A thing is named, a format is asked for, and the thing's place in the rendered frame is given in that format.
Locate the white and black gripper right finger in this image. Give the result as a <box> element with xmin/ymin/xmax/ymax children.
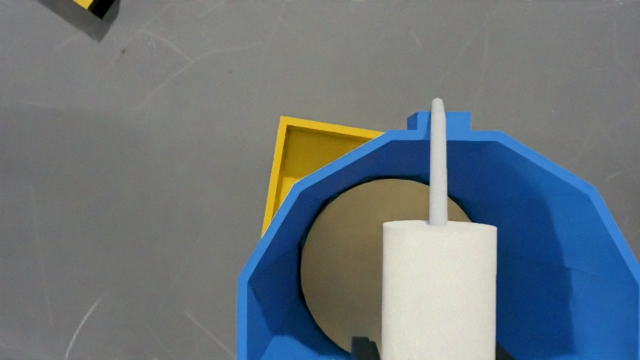
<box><xmin>495</xmin><ymin>340</ymin><xmax>516</xmax><ymax>360</ymax></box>

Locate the yellow pocket level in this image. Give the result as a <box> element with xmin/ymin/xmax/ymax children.
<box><xmin>73</xmin><ymin>0</ymin><xmax>115</xmax><ymax>19</ymax></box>

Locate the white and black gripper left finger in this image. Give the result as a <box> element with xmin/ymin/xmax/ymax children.
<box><xmin>351</xmin><ymin>337</ymin><xmax>381</xmax><ymax>360</ymax></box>

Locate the yellow shallow tray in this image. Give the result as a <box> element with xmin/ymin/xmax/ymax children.
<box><xmin>261</xmin><ymin>116</ymin><xmax>383</xmax><ymax>238</ymax></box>

